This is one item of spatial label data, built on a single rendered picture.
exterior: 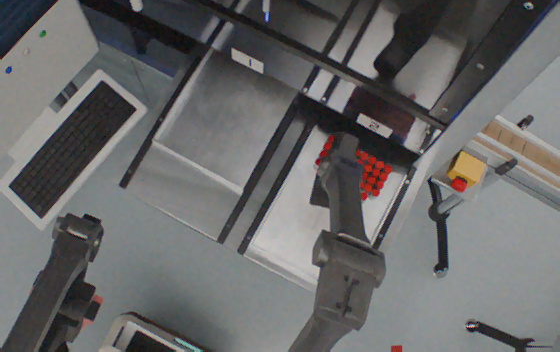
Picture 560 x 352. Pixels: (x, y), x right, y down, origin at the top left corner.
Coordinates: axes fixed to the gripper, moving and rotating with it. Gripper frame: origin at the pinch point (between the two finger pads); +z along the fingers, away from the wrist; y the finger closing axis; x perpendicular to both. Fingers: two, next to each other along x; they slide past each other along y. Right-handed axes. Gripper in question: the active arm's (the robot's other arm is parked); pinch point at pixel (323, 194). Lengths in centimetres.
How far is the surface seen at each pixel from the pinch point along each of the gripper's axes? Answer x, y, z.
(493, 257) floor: -80, 13, 92
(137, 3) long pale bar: 51, 25, -29
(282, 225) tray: 7.8, -9.1, 4.3
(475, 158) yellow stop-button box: -33.2, 14.9, -10.9
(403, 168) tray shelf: -18.8, 12.6, 4.3
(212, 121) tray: 31.4, 12.4, 4.7
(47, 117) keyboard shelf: 79, 5, 13
